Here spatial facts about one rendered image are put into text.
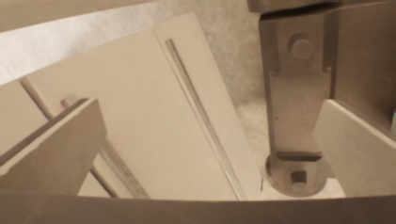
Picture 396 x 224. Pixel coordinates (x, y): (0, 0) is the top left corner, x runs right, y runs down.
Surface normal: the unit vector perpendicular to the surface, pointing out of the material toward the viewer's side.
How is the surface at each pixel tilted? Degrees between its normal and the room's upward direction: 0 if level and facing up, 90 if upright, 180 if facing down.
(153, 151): 90
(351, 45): 0
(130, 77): 90
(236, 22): 0
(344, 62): 0
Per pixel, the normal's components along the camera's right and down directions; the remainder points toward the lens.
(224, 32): -0.31, 0.52
